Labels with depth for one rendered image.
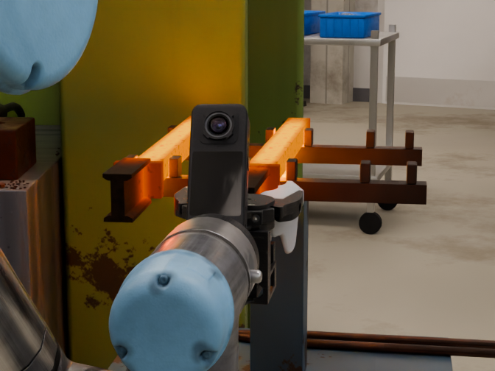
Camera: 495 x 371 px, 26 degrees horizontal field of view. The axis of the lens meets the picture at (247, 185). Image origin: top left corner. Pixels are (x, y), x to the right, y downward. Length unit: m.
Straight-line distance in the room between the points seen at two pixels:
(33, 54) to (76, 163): 1.08
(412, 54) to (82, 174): 7.95
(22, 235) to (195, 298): 0.71
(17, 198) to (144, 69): 0.28
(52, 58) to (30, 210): 0.90
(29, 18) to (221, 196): 0.41
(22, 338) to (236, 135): 0.24
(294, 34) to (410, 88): 7.50
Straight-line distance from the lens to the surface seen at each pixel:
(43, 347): 0.75
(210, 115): 0.85
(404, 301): 3.92
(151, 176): 1.02
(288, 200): 0.90
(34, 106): 1.87
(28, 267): 1.36
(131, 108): 1.50
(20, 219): 1.34
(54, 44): 0.46
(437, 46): 9.31
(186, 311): 0.66
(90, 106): 1.51
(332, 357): 1.31
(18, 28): 0.44
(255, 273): 0.77
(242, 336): 1.35
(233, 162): 0.84
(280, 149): 1.13
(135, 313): 0.67
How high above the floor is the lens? 1.18
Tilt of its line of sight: 12 degrees down
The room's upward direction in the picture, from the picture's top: straight up
